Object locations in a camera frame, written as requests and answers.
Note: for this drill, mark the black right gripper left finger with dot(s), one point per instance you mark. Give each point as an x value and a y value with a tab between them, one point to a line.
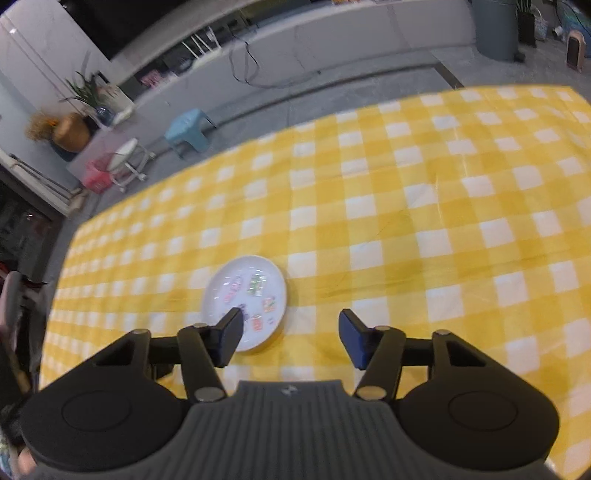
205	348

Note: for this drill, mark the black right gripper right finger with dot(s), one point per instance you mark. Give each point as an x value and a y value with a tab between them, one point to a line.
377	351

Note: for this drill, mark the small white sticker plate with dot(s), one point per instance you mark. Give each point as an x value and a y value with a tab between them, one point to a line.
253	284

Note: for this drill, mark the left hand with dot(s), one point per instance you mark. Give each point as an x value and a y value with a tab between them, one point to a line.
25	463

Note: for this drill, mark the yellow checked tablecloth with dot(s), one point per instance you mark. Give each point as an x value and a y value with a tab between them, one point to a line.
467	211

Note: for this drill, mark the pink chair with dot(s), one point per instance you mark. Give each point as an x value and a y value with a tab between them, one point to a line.
14	381

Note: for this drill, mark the white round side table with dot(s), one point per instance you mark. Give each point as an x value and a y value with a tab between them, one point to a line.
127	164

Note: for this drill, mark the pink basket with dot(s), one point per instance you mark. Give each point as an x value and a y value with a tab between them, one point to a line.
96	177

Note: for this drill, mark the light blue plastic stool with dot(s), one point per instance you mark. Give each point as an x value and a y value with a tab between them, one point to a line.
186	129

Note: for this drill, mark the brown vase with dried flowers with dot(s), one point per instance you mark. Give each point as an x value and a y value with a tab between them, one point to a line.
68	132

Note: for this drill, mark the green plant in blue pot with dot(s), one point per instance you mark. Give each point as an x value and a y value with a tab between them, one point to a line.
88	89

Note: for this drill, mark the grey trash bin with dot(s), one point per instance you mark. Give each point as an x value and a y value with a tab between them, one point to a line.
496	26

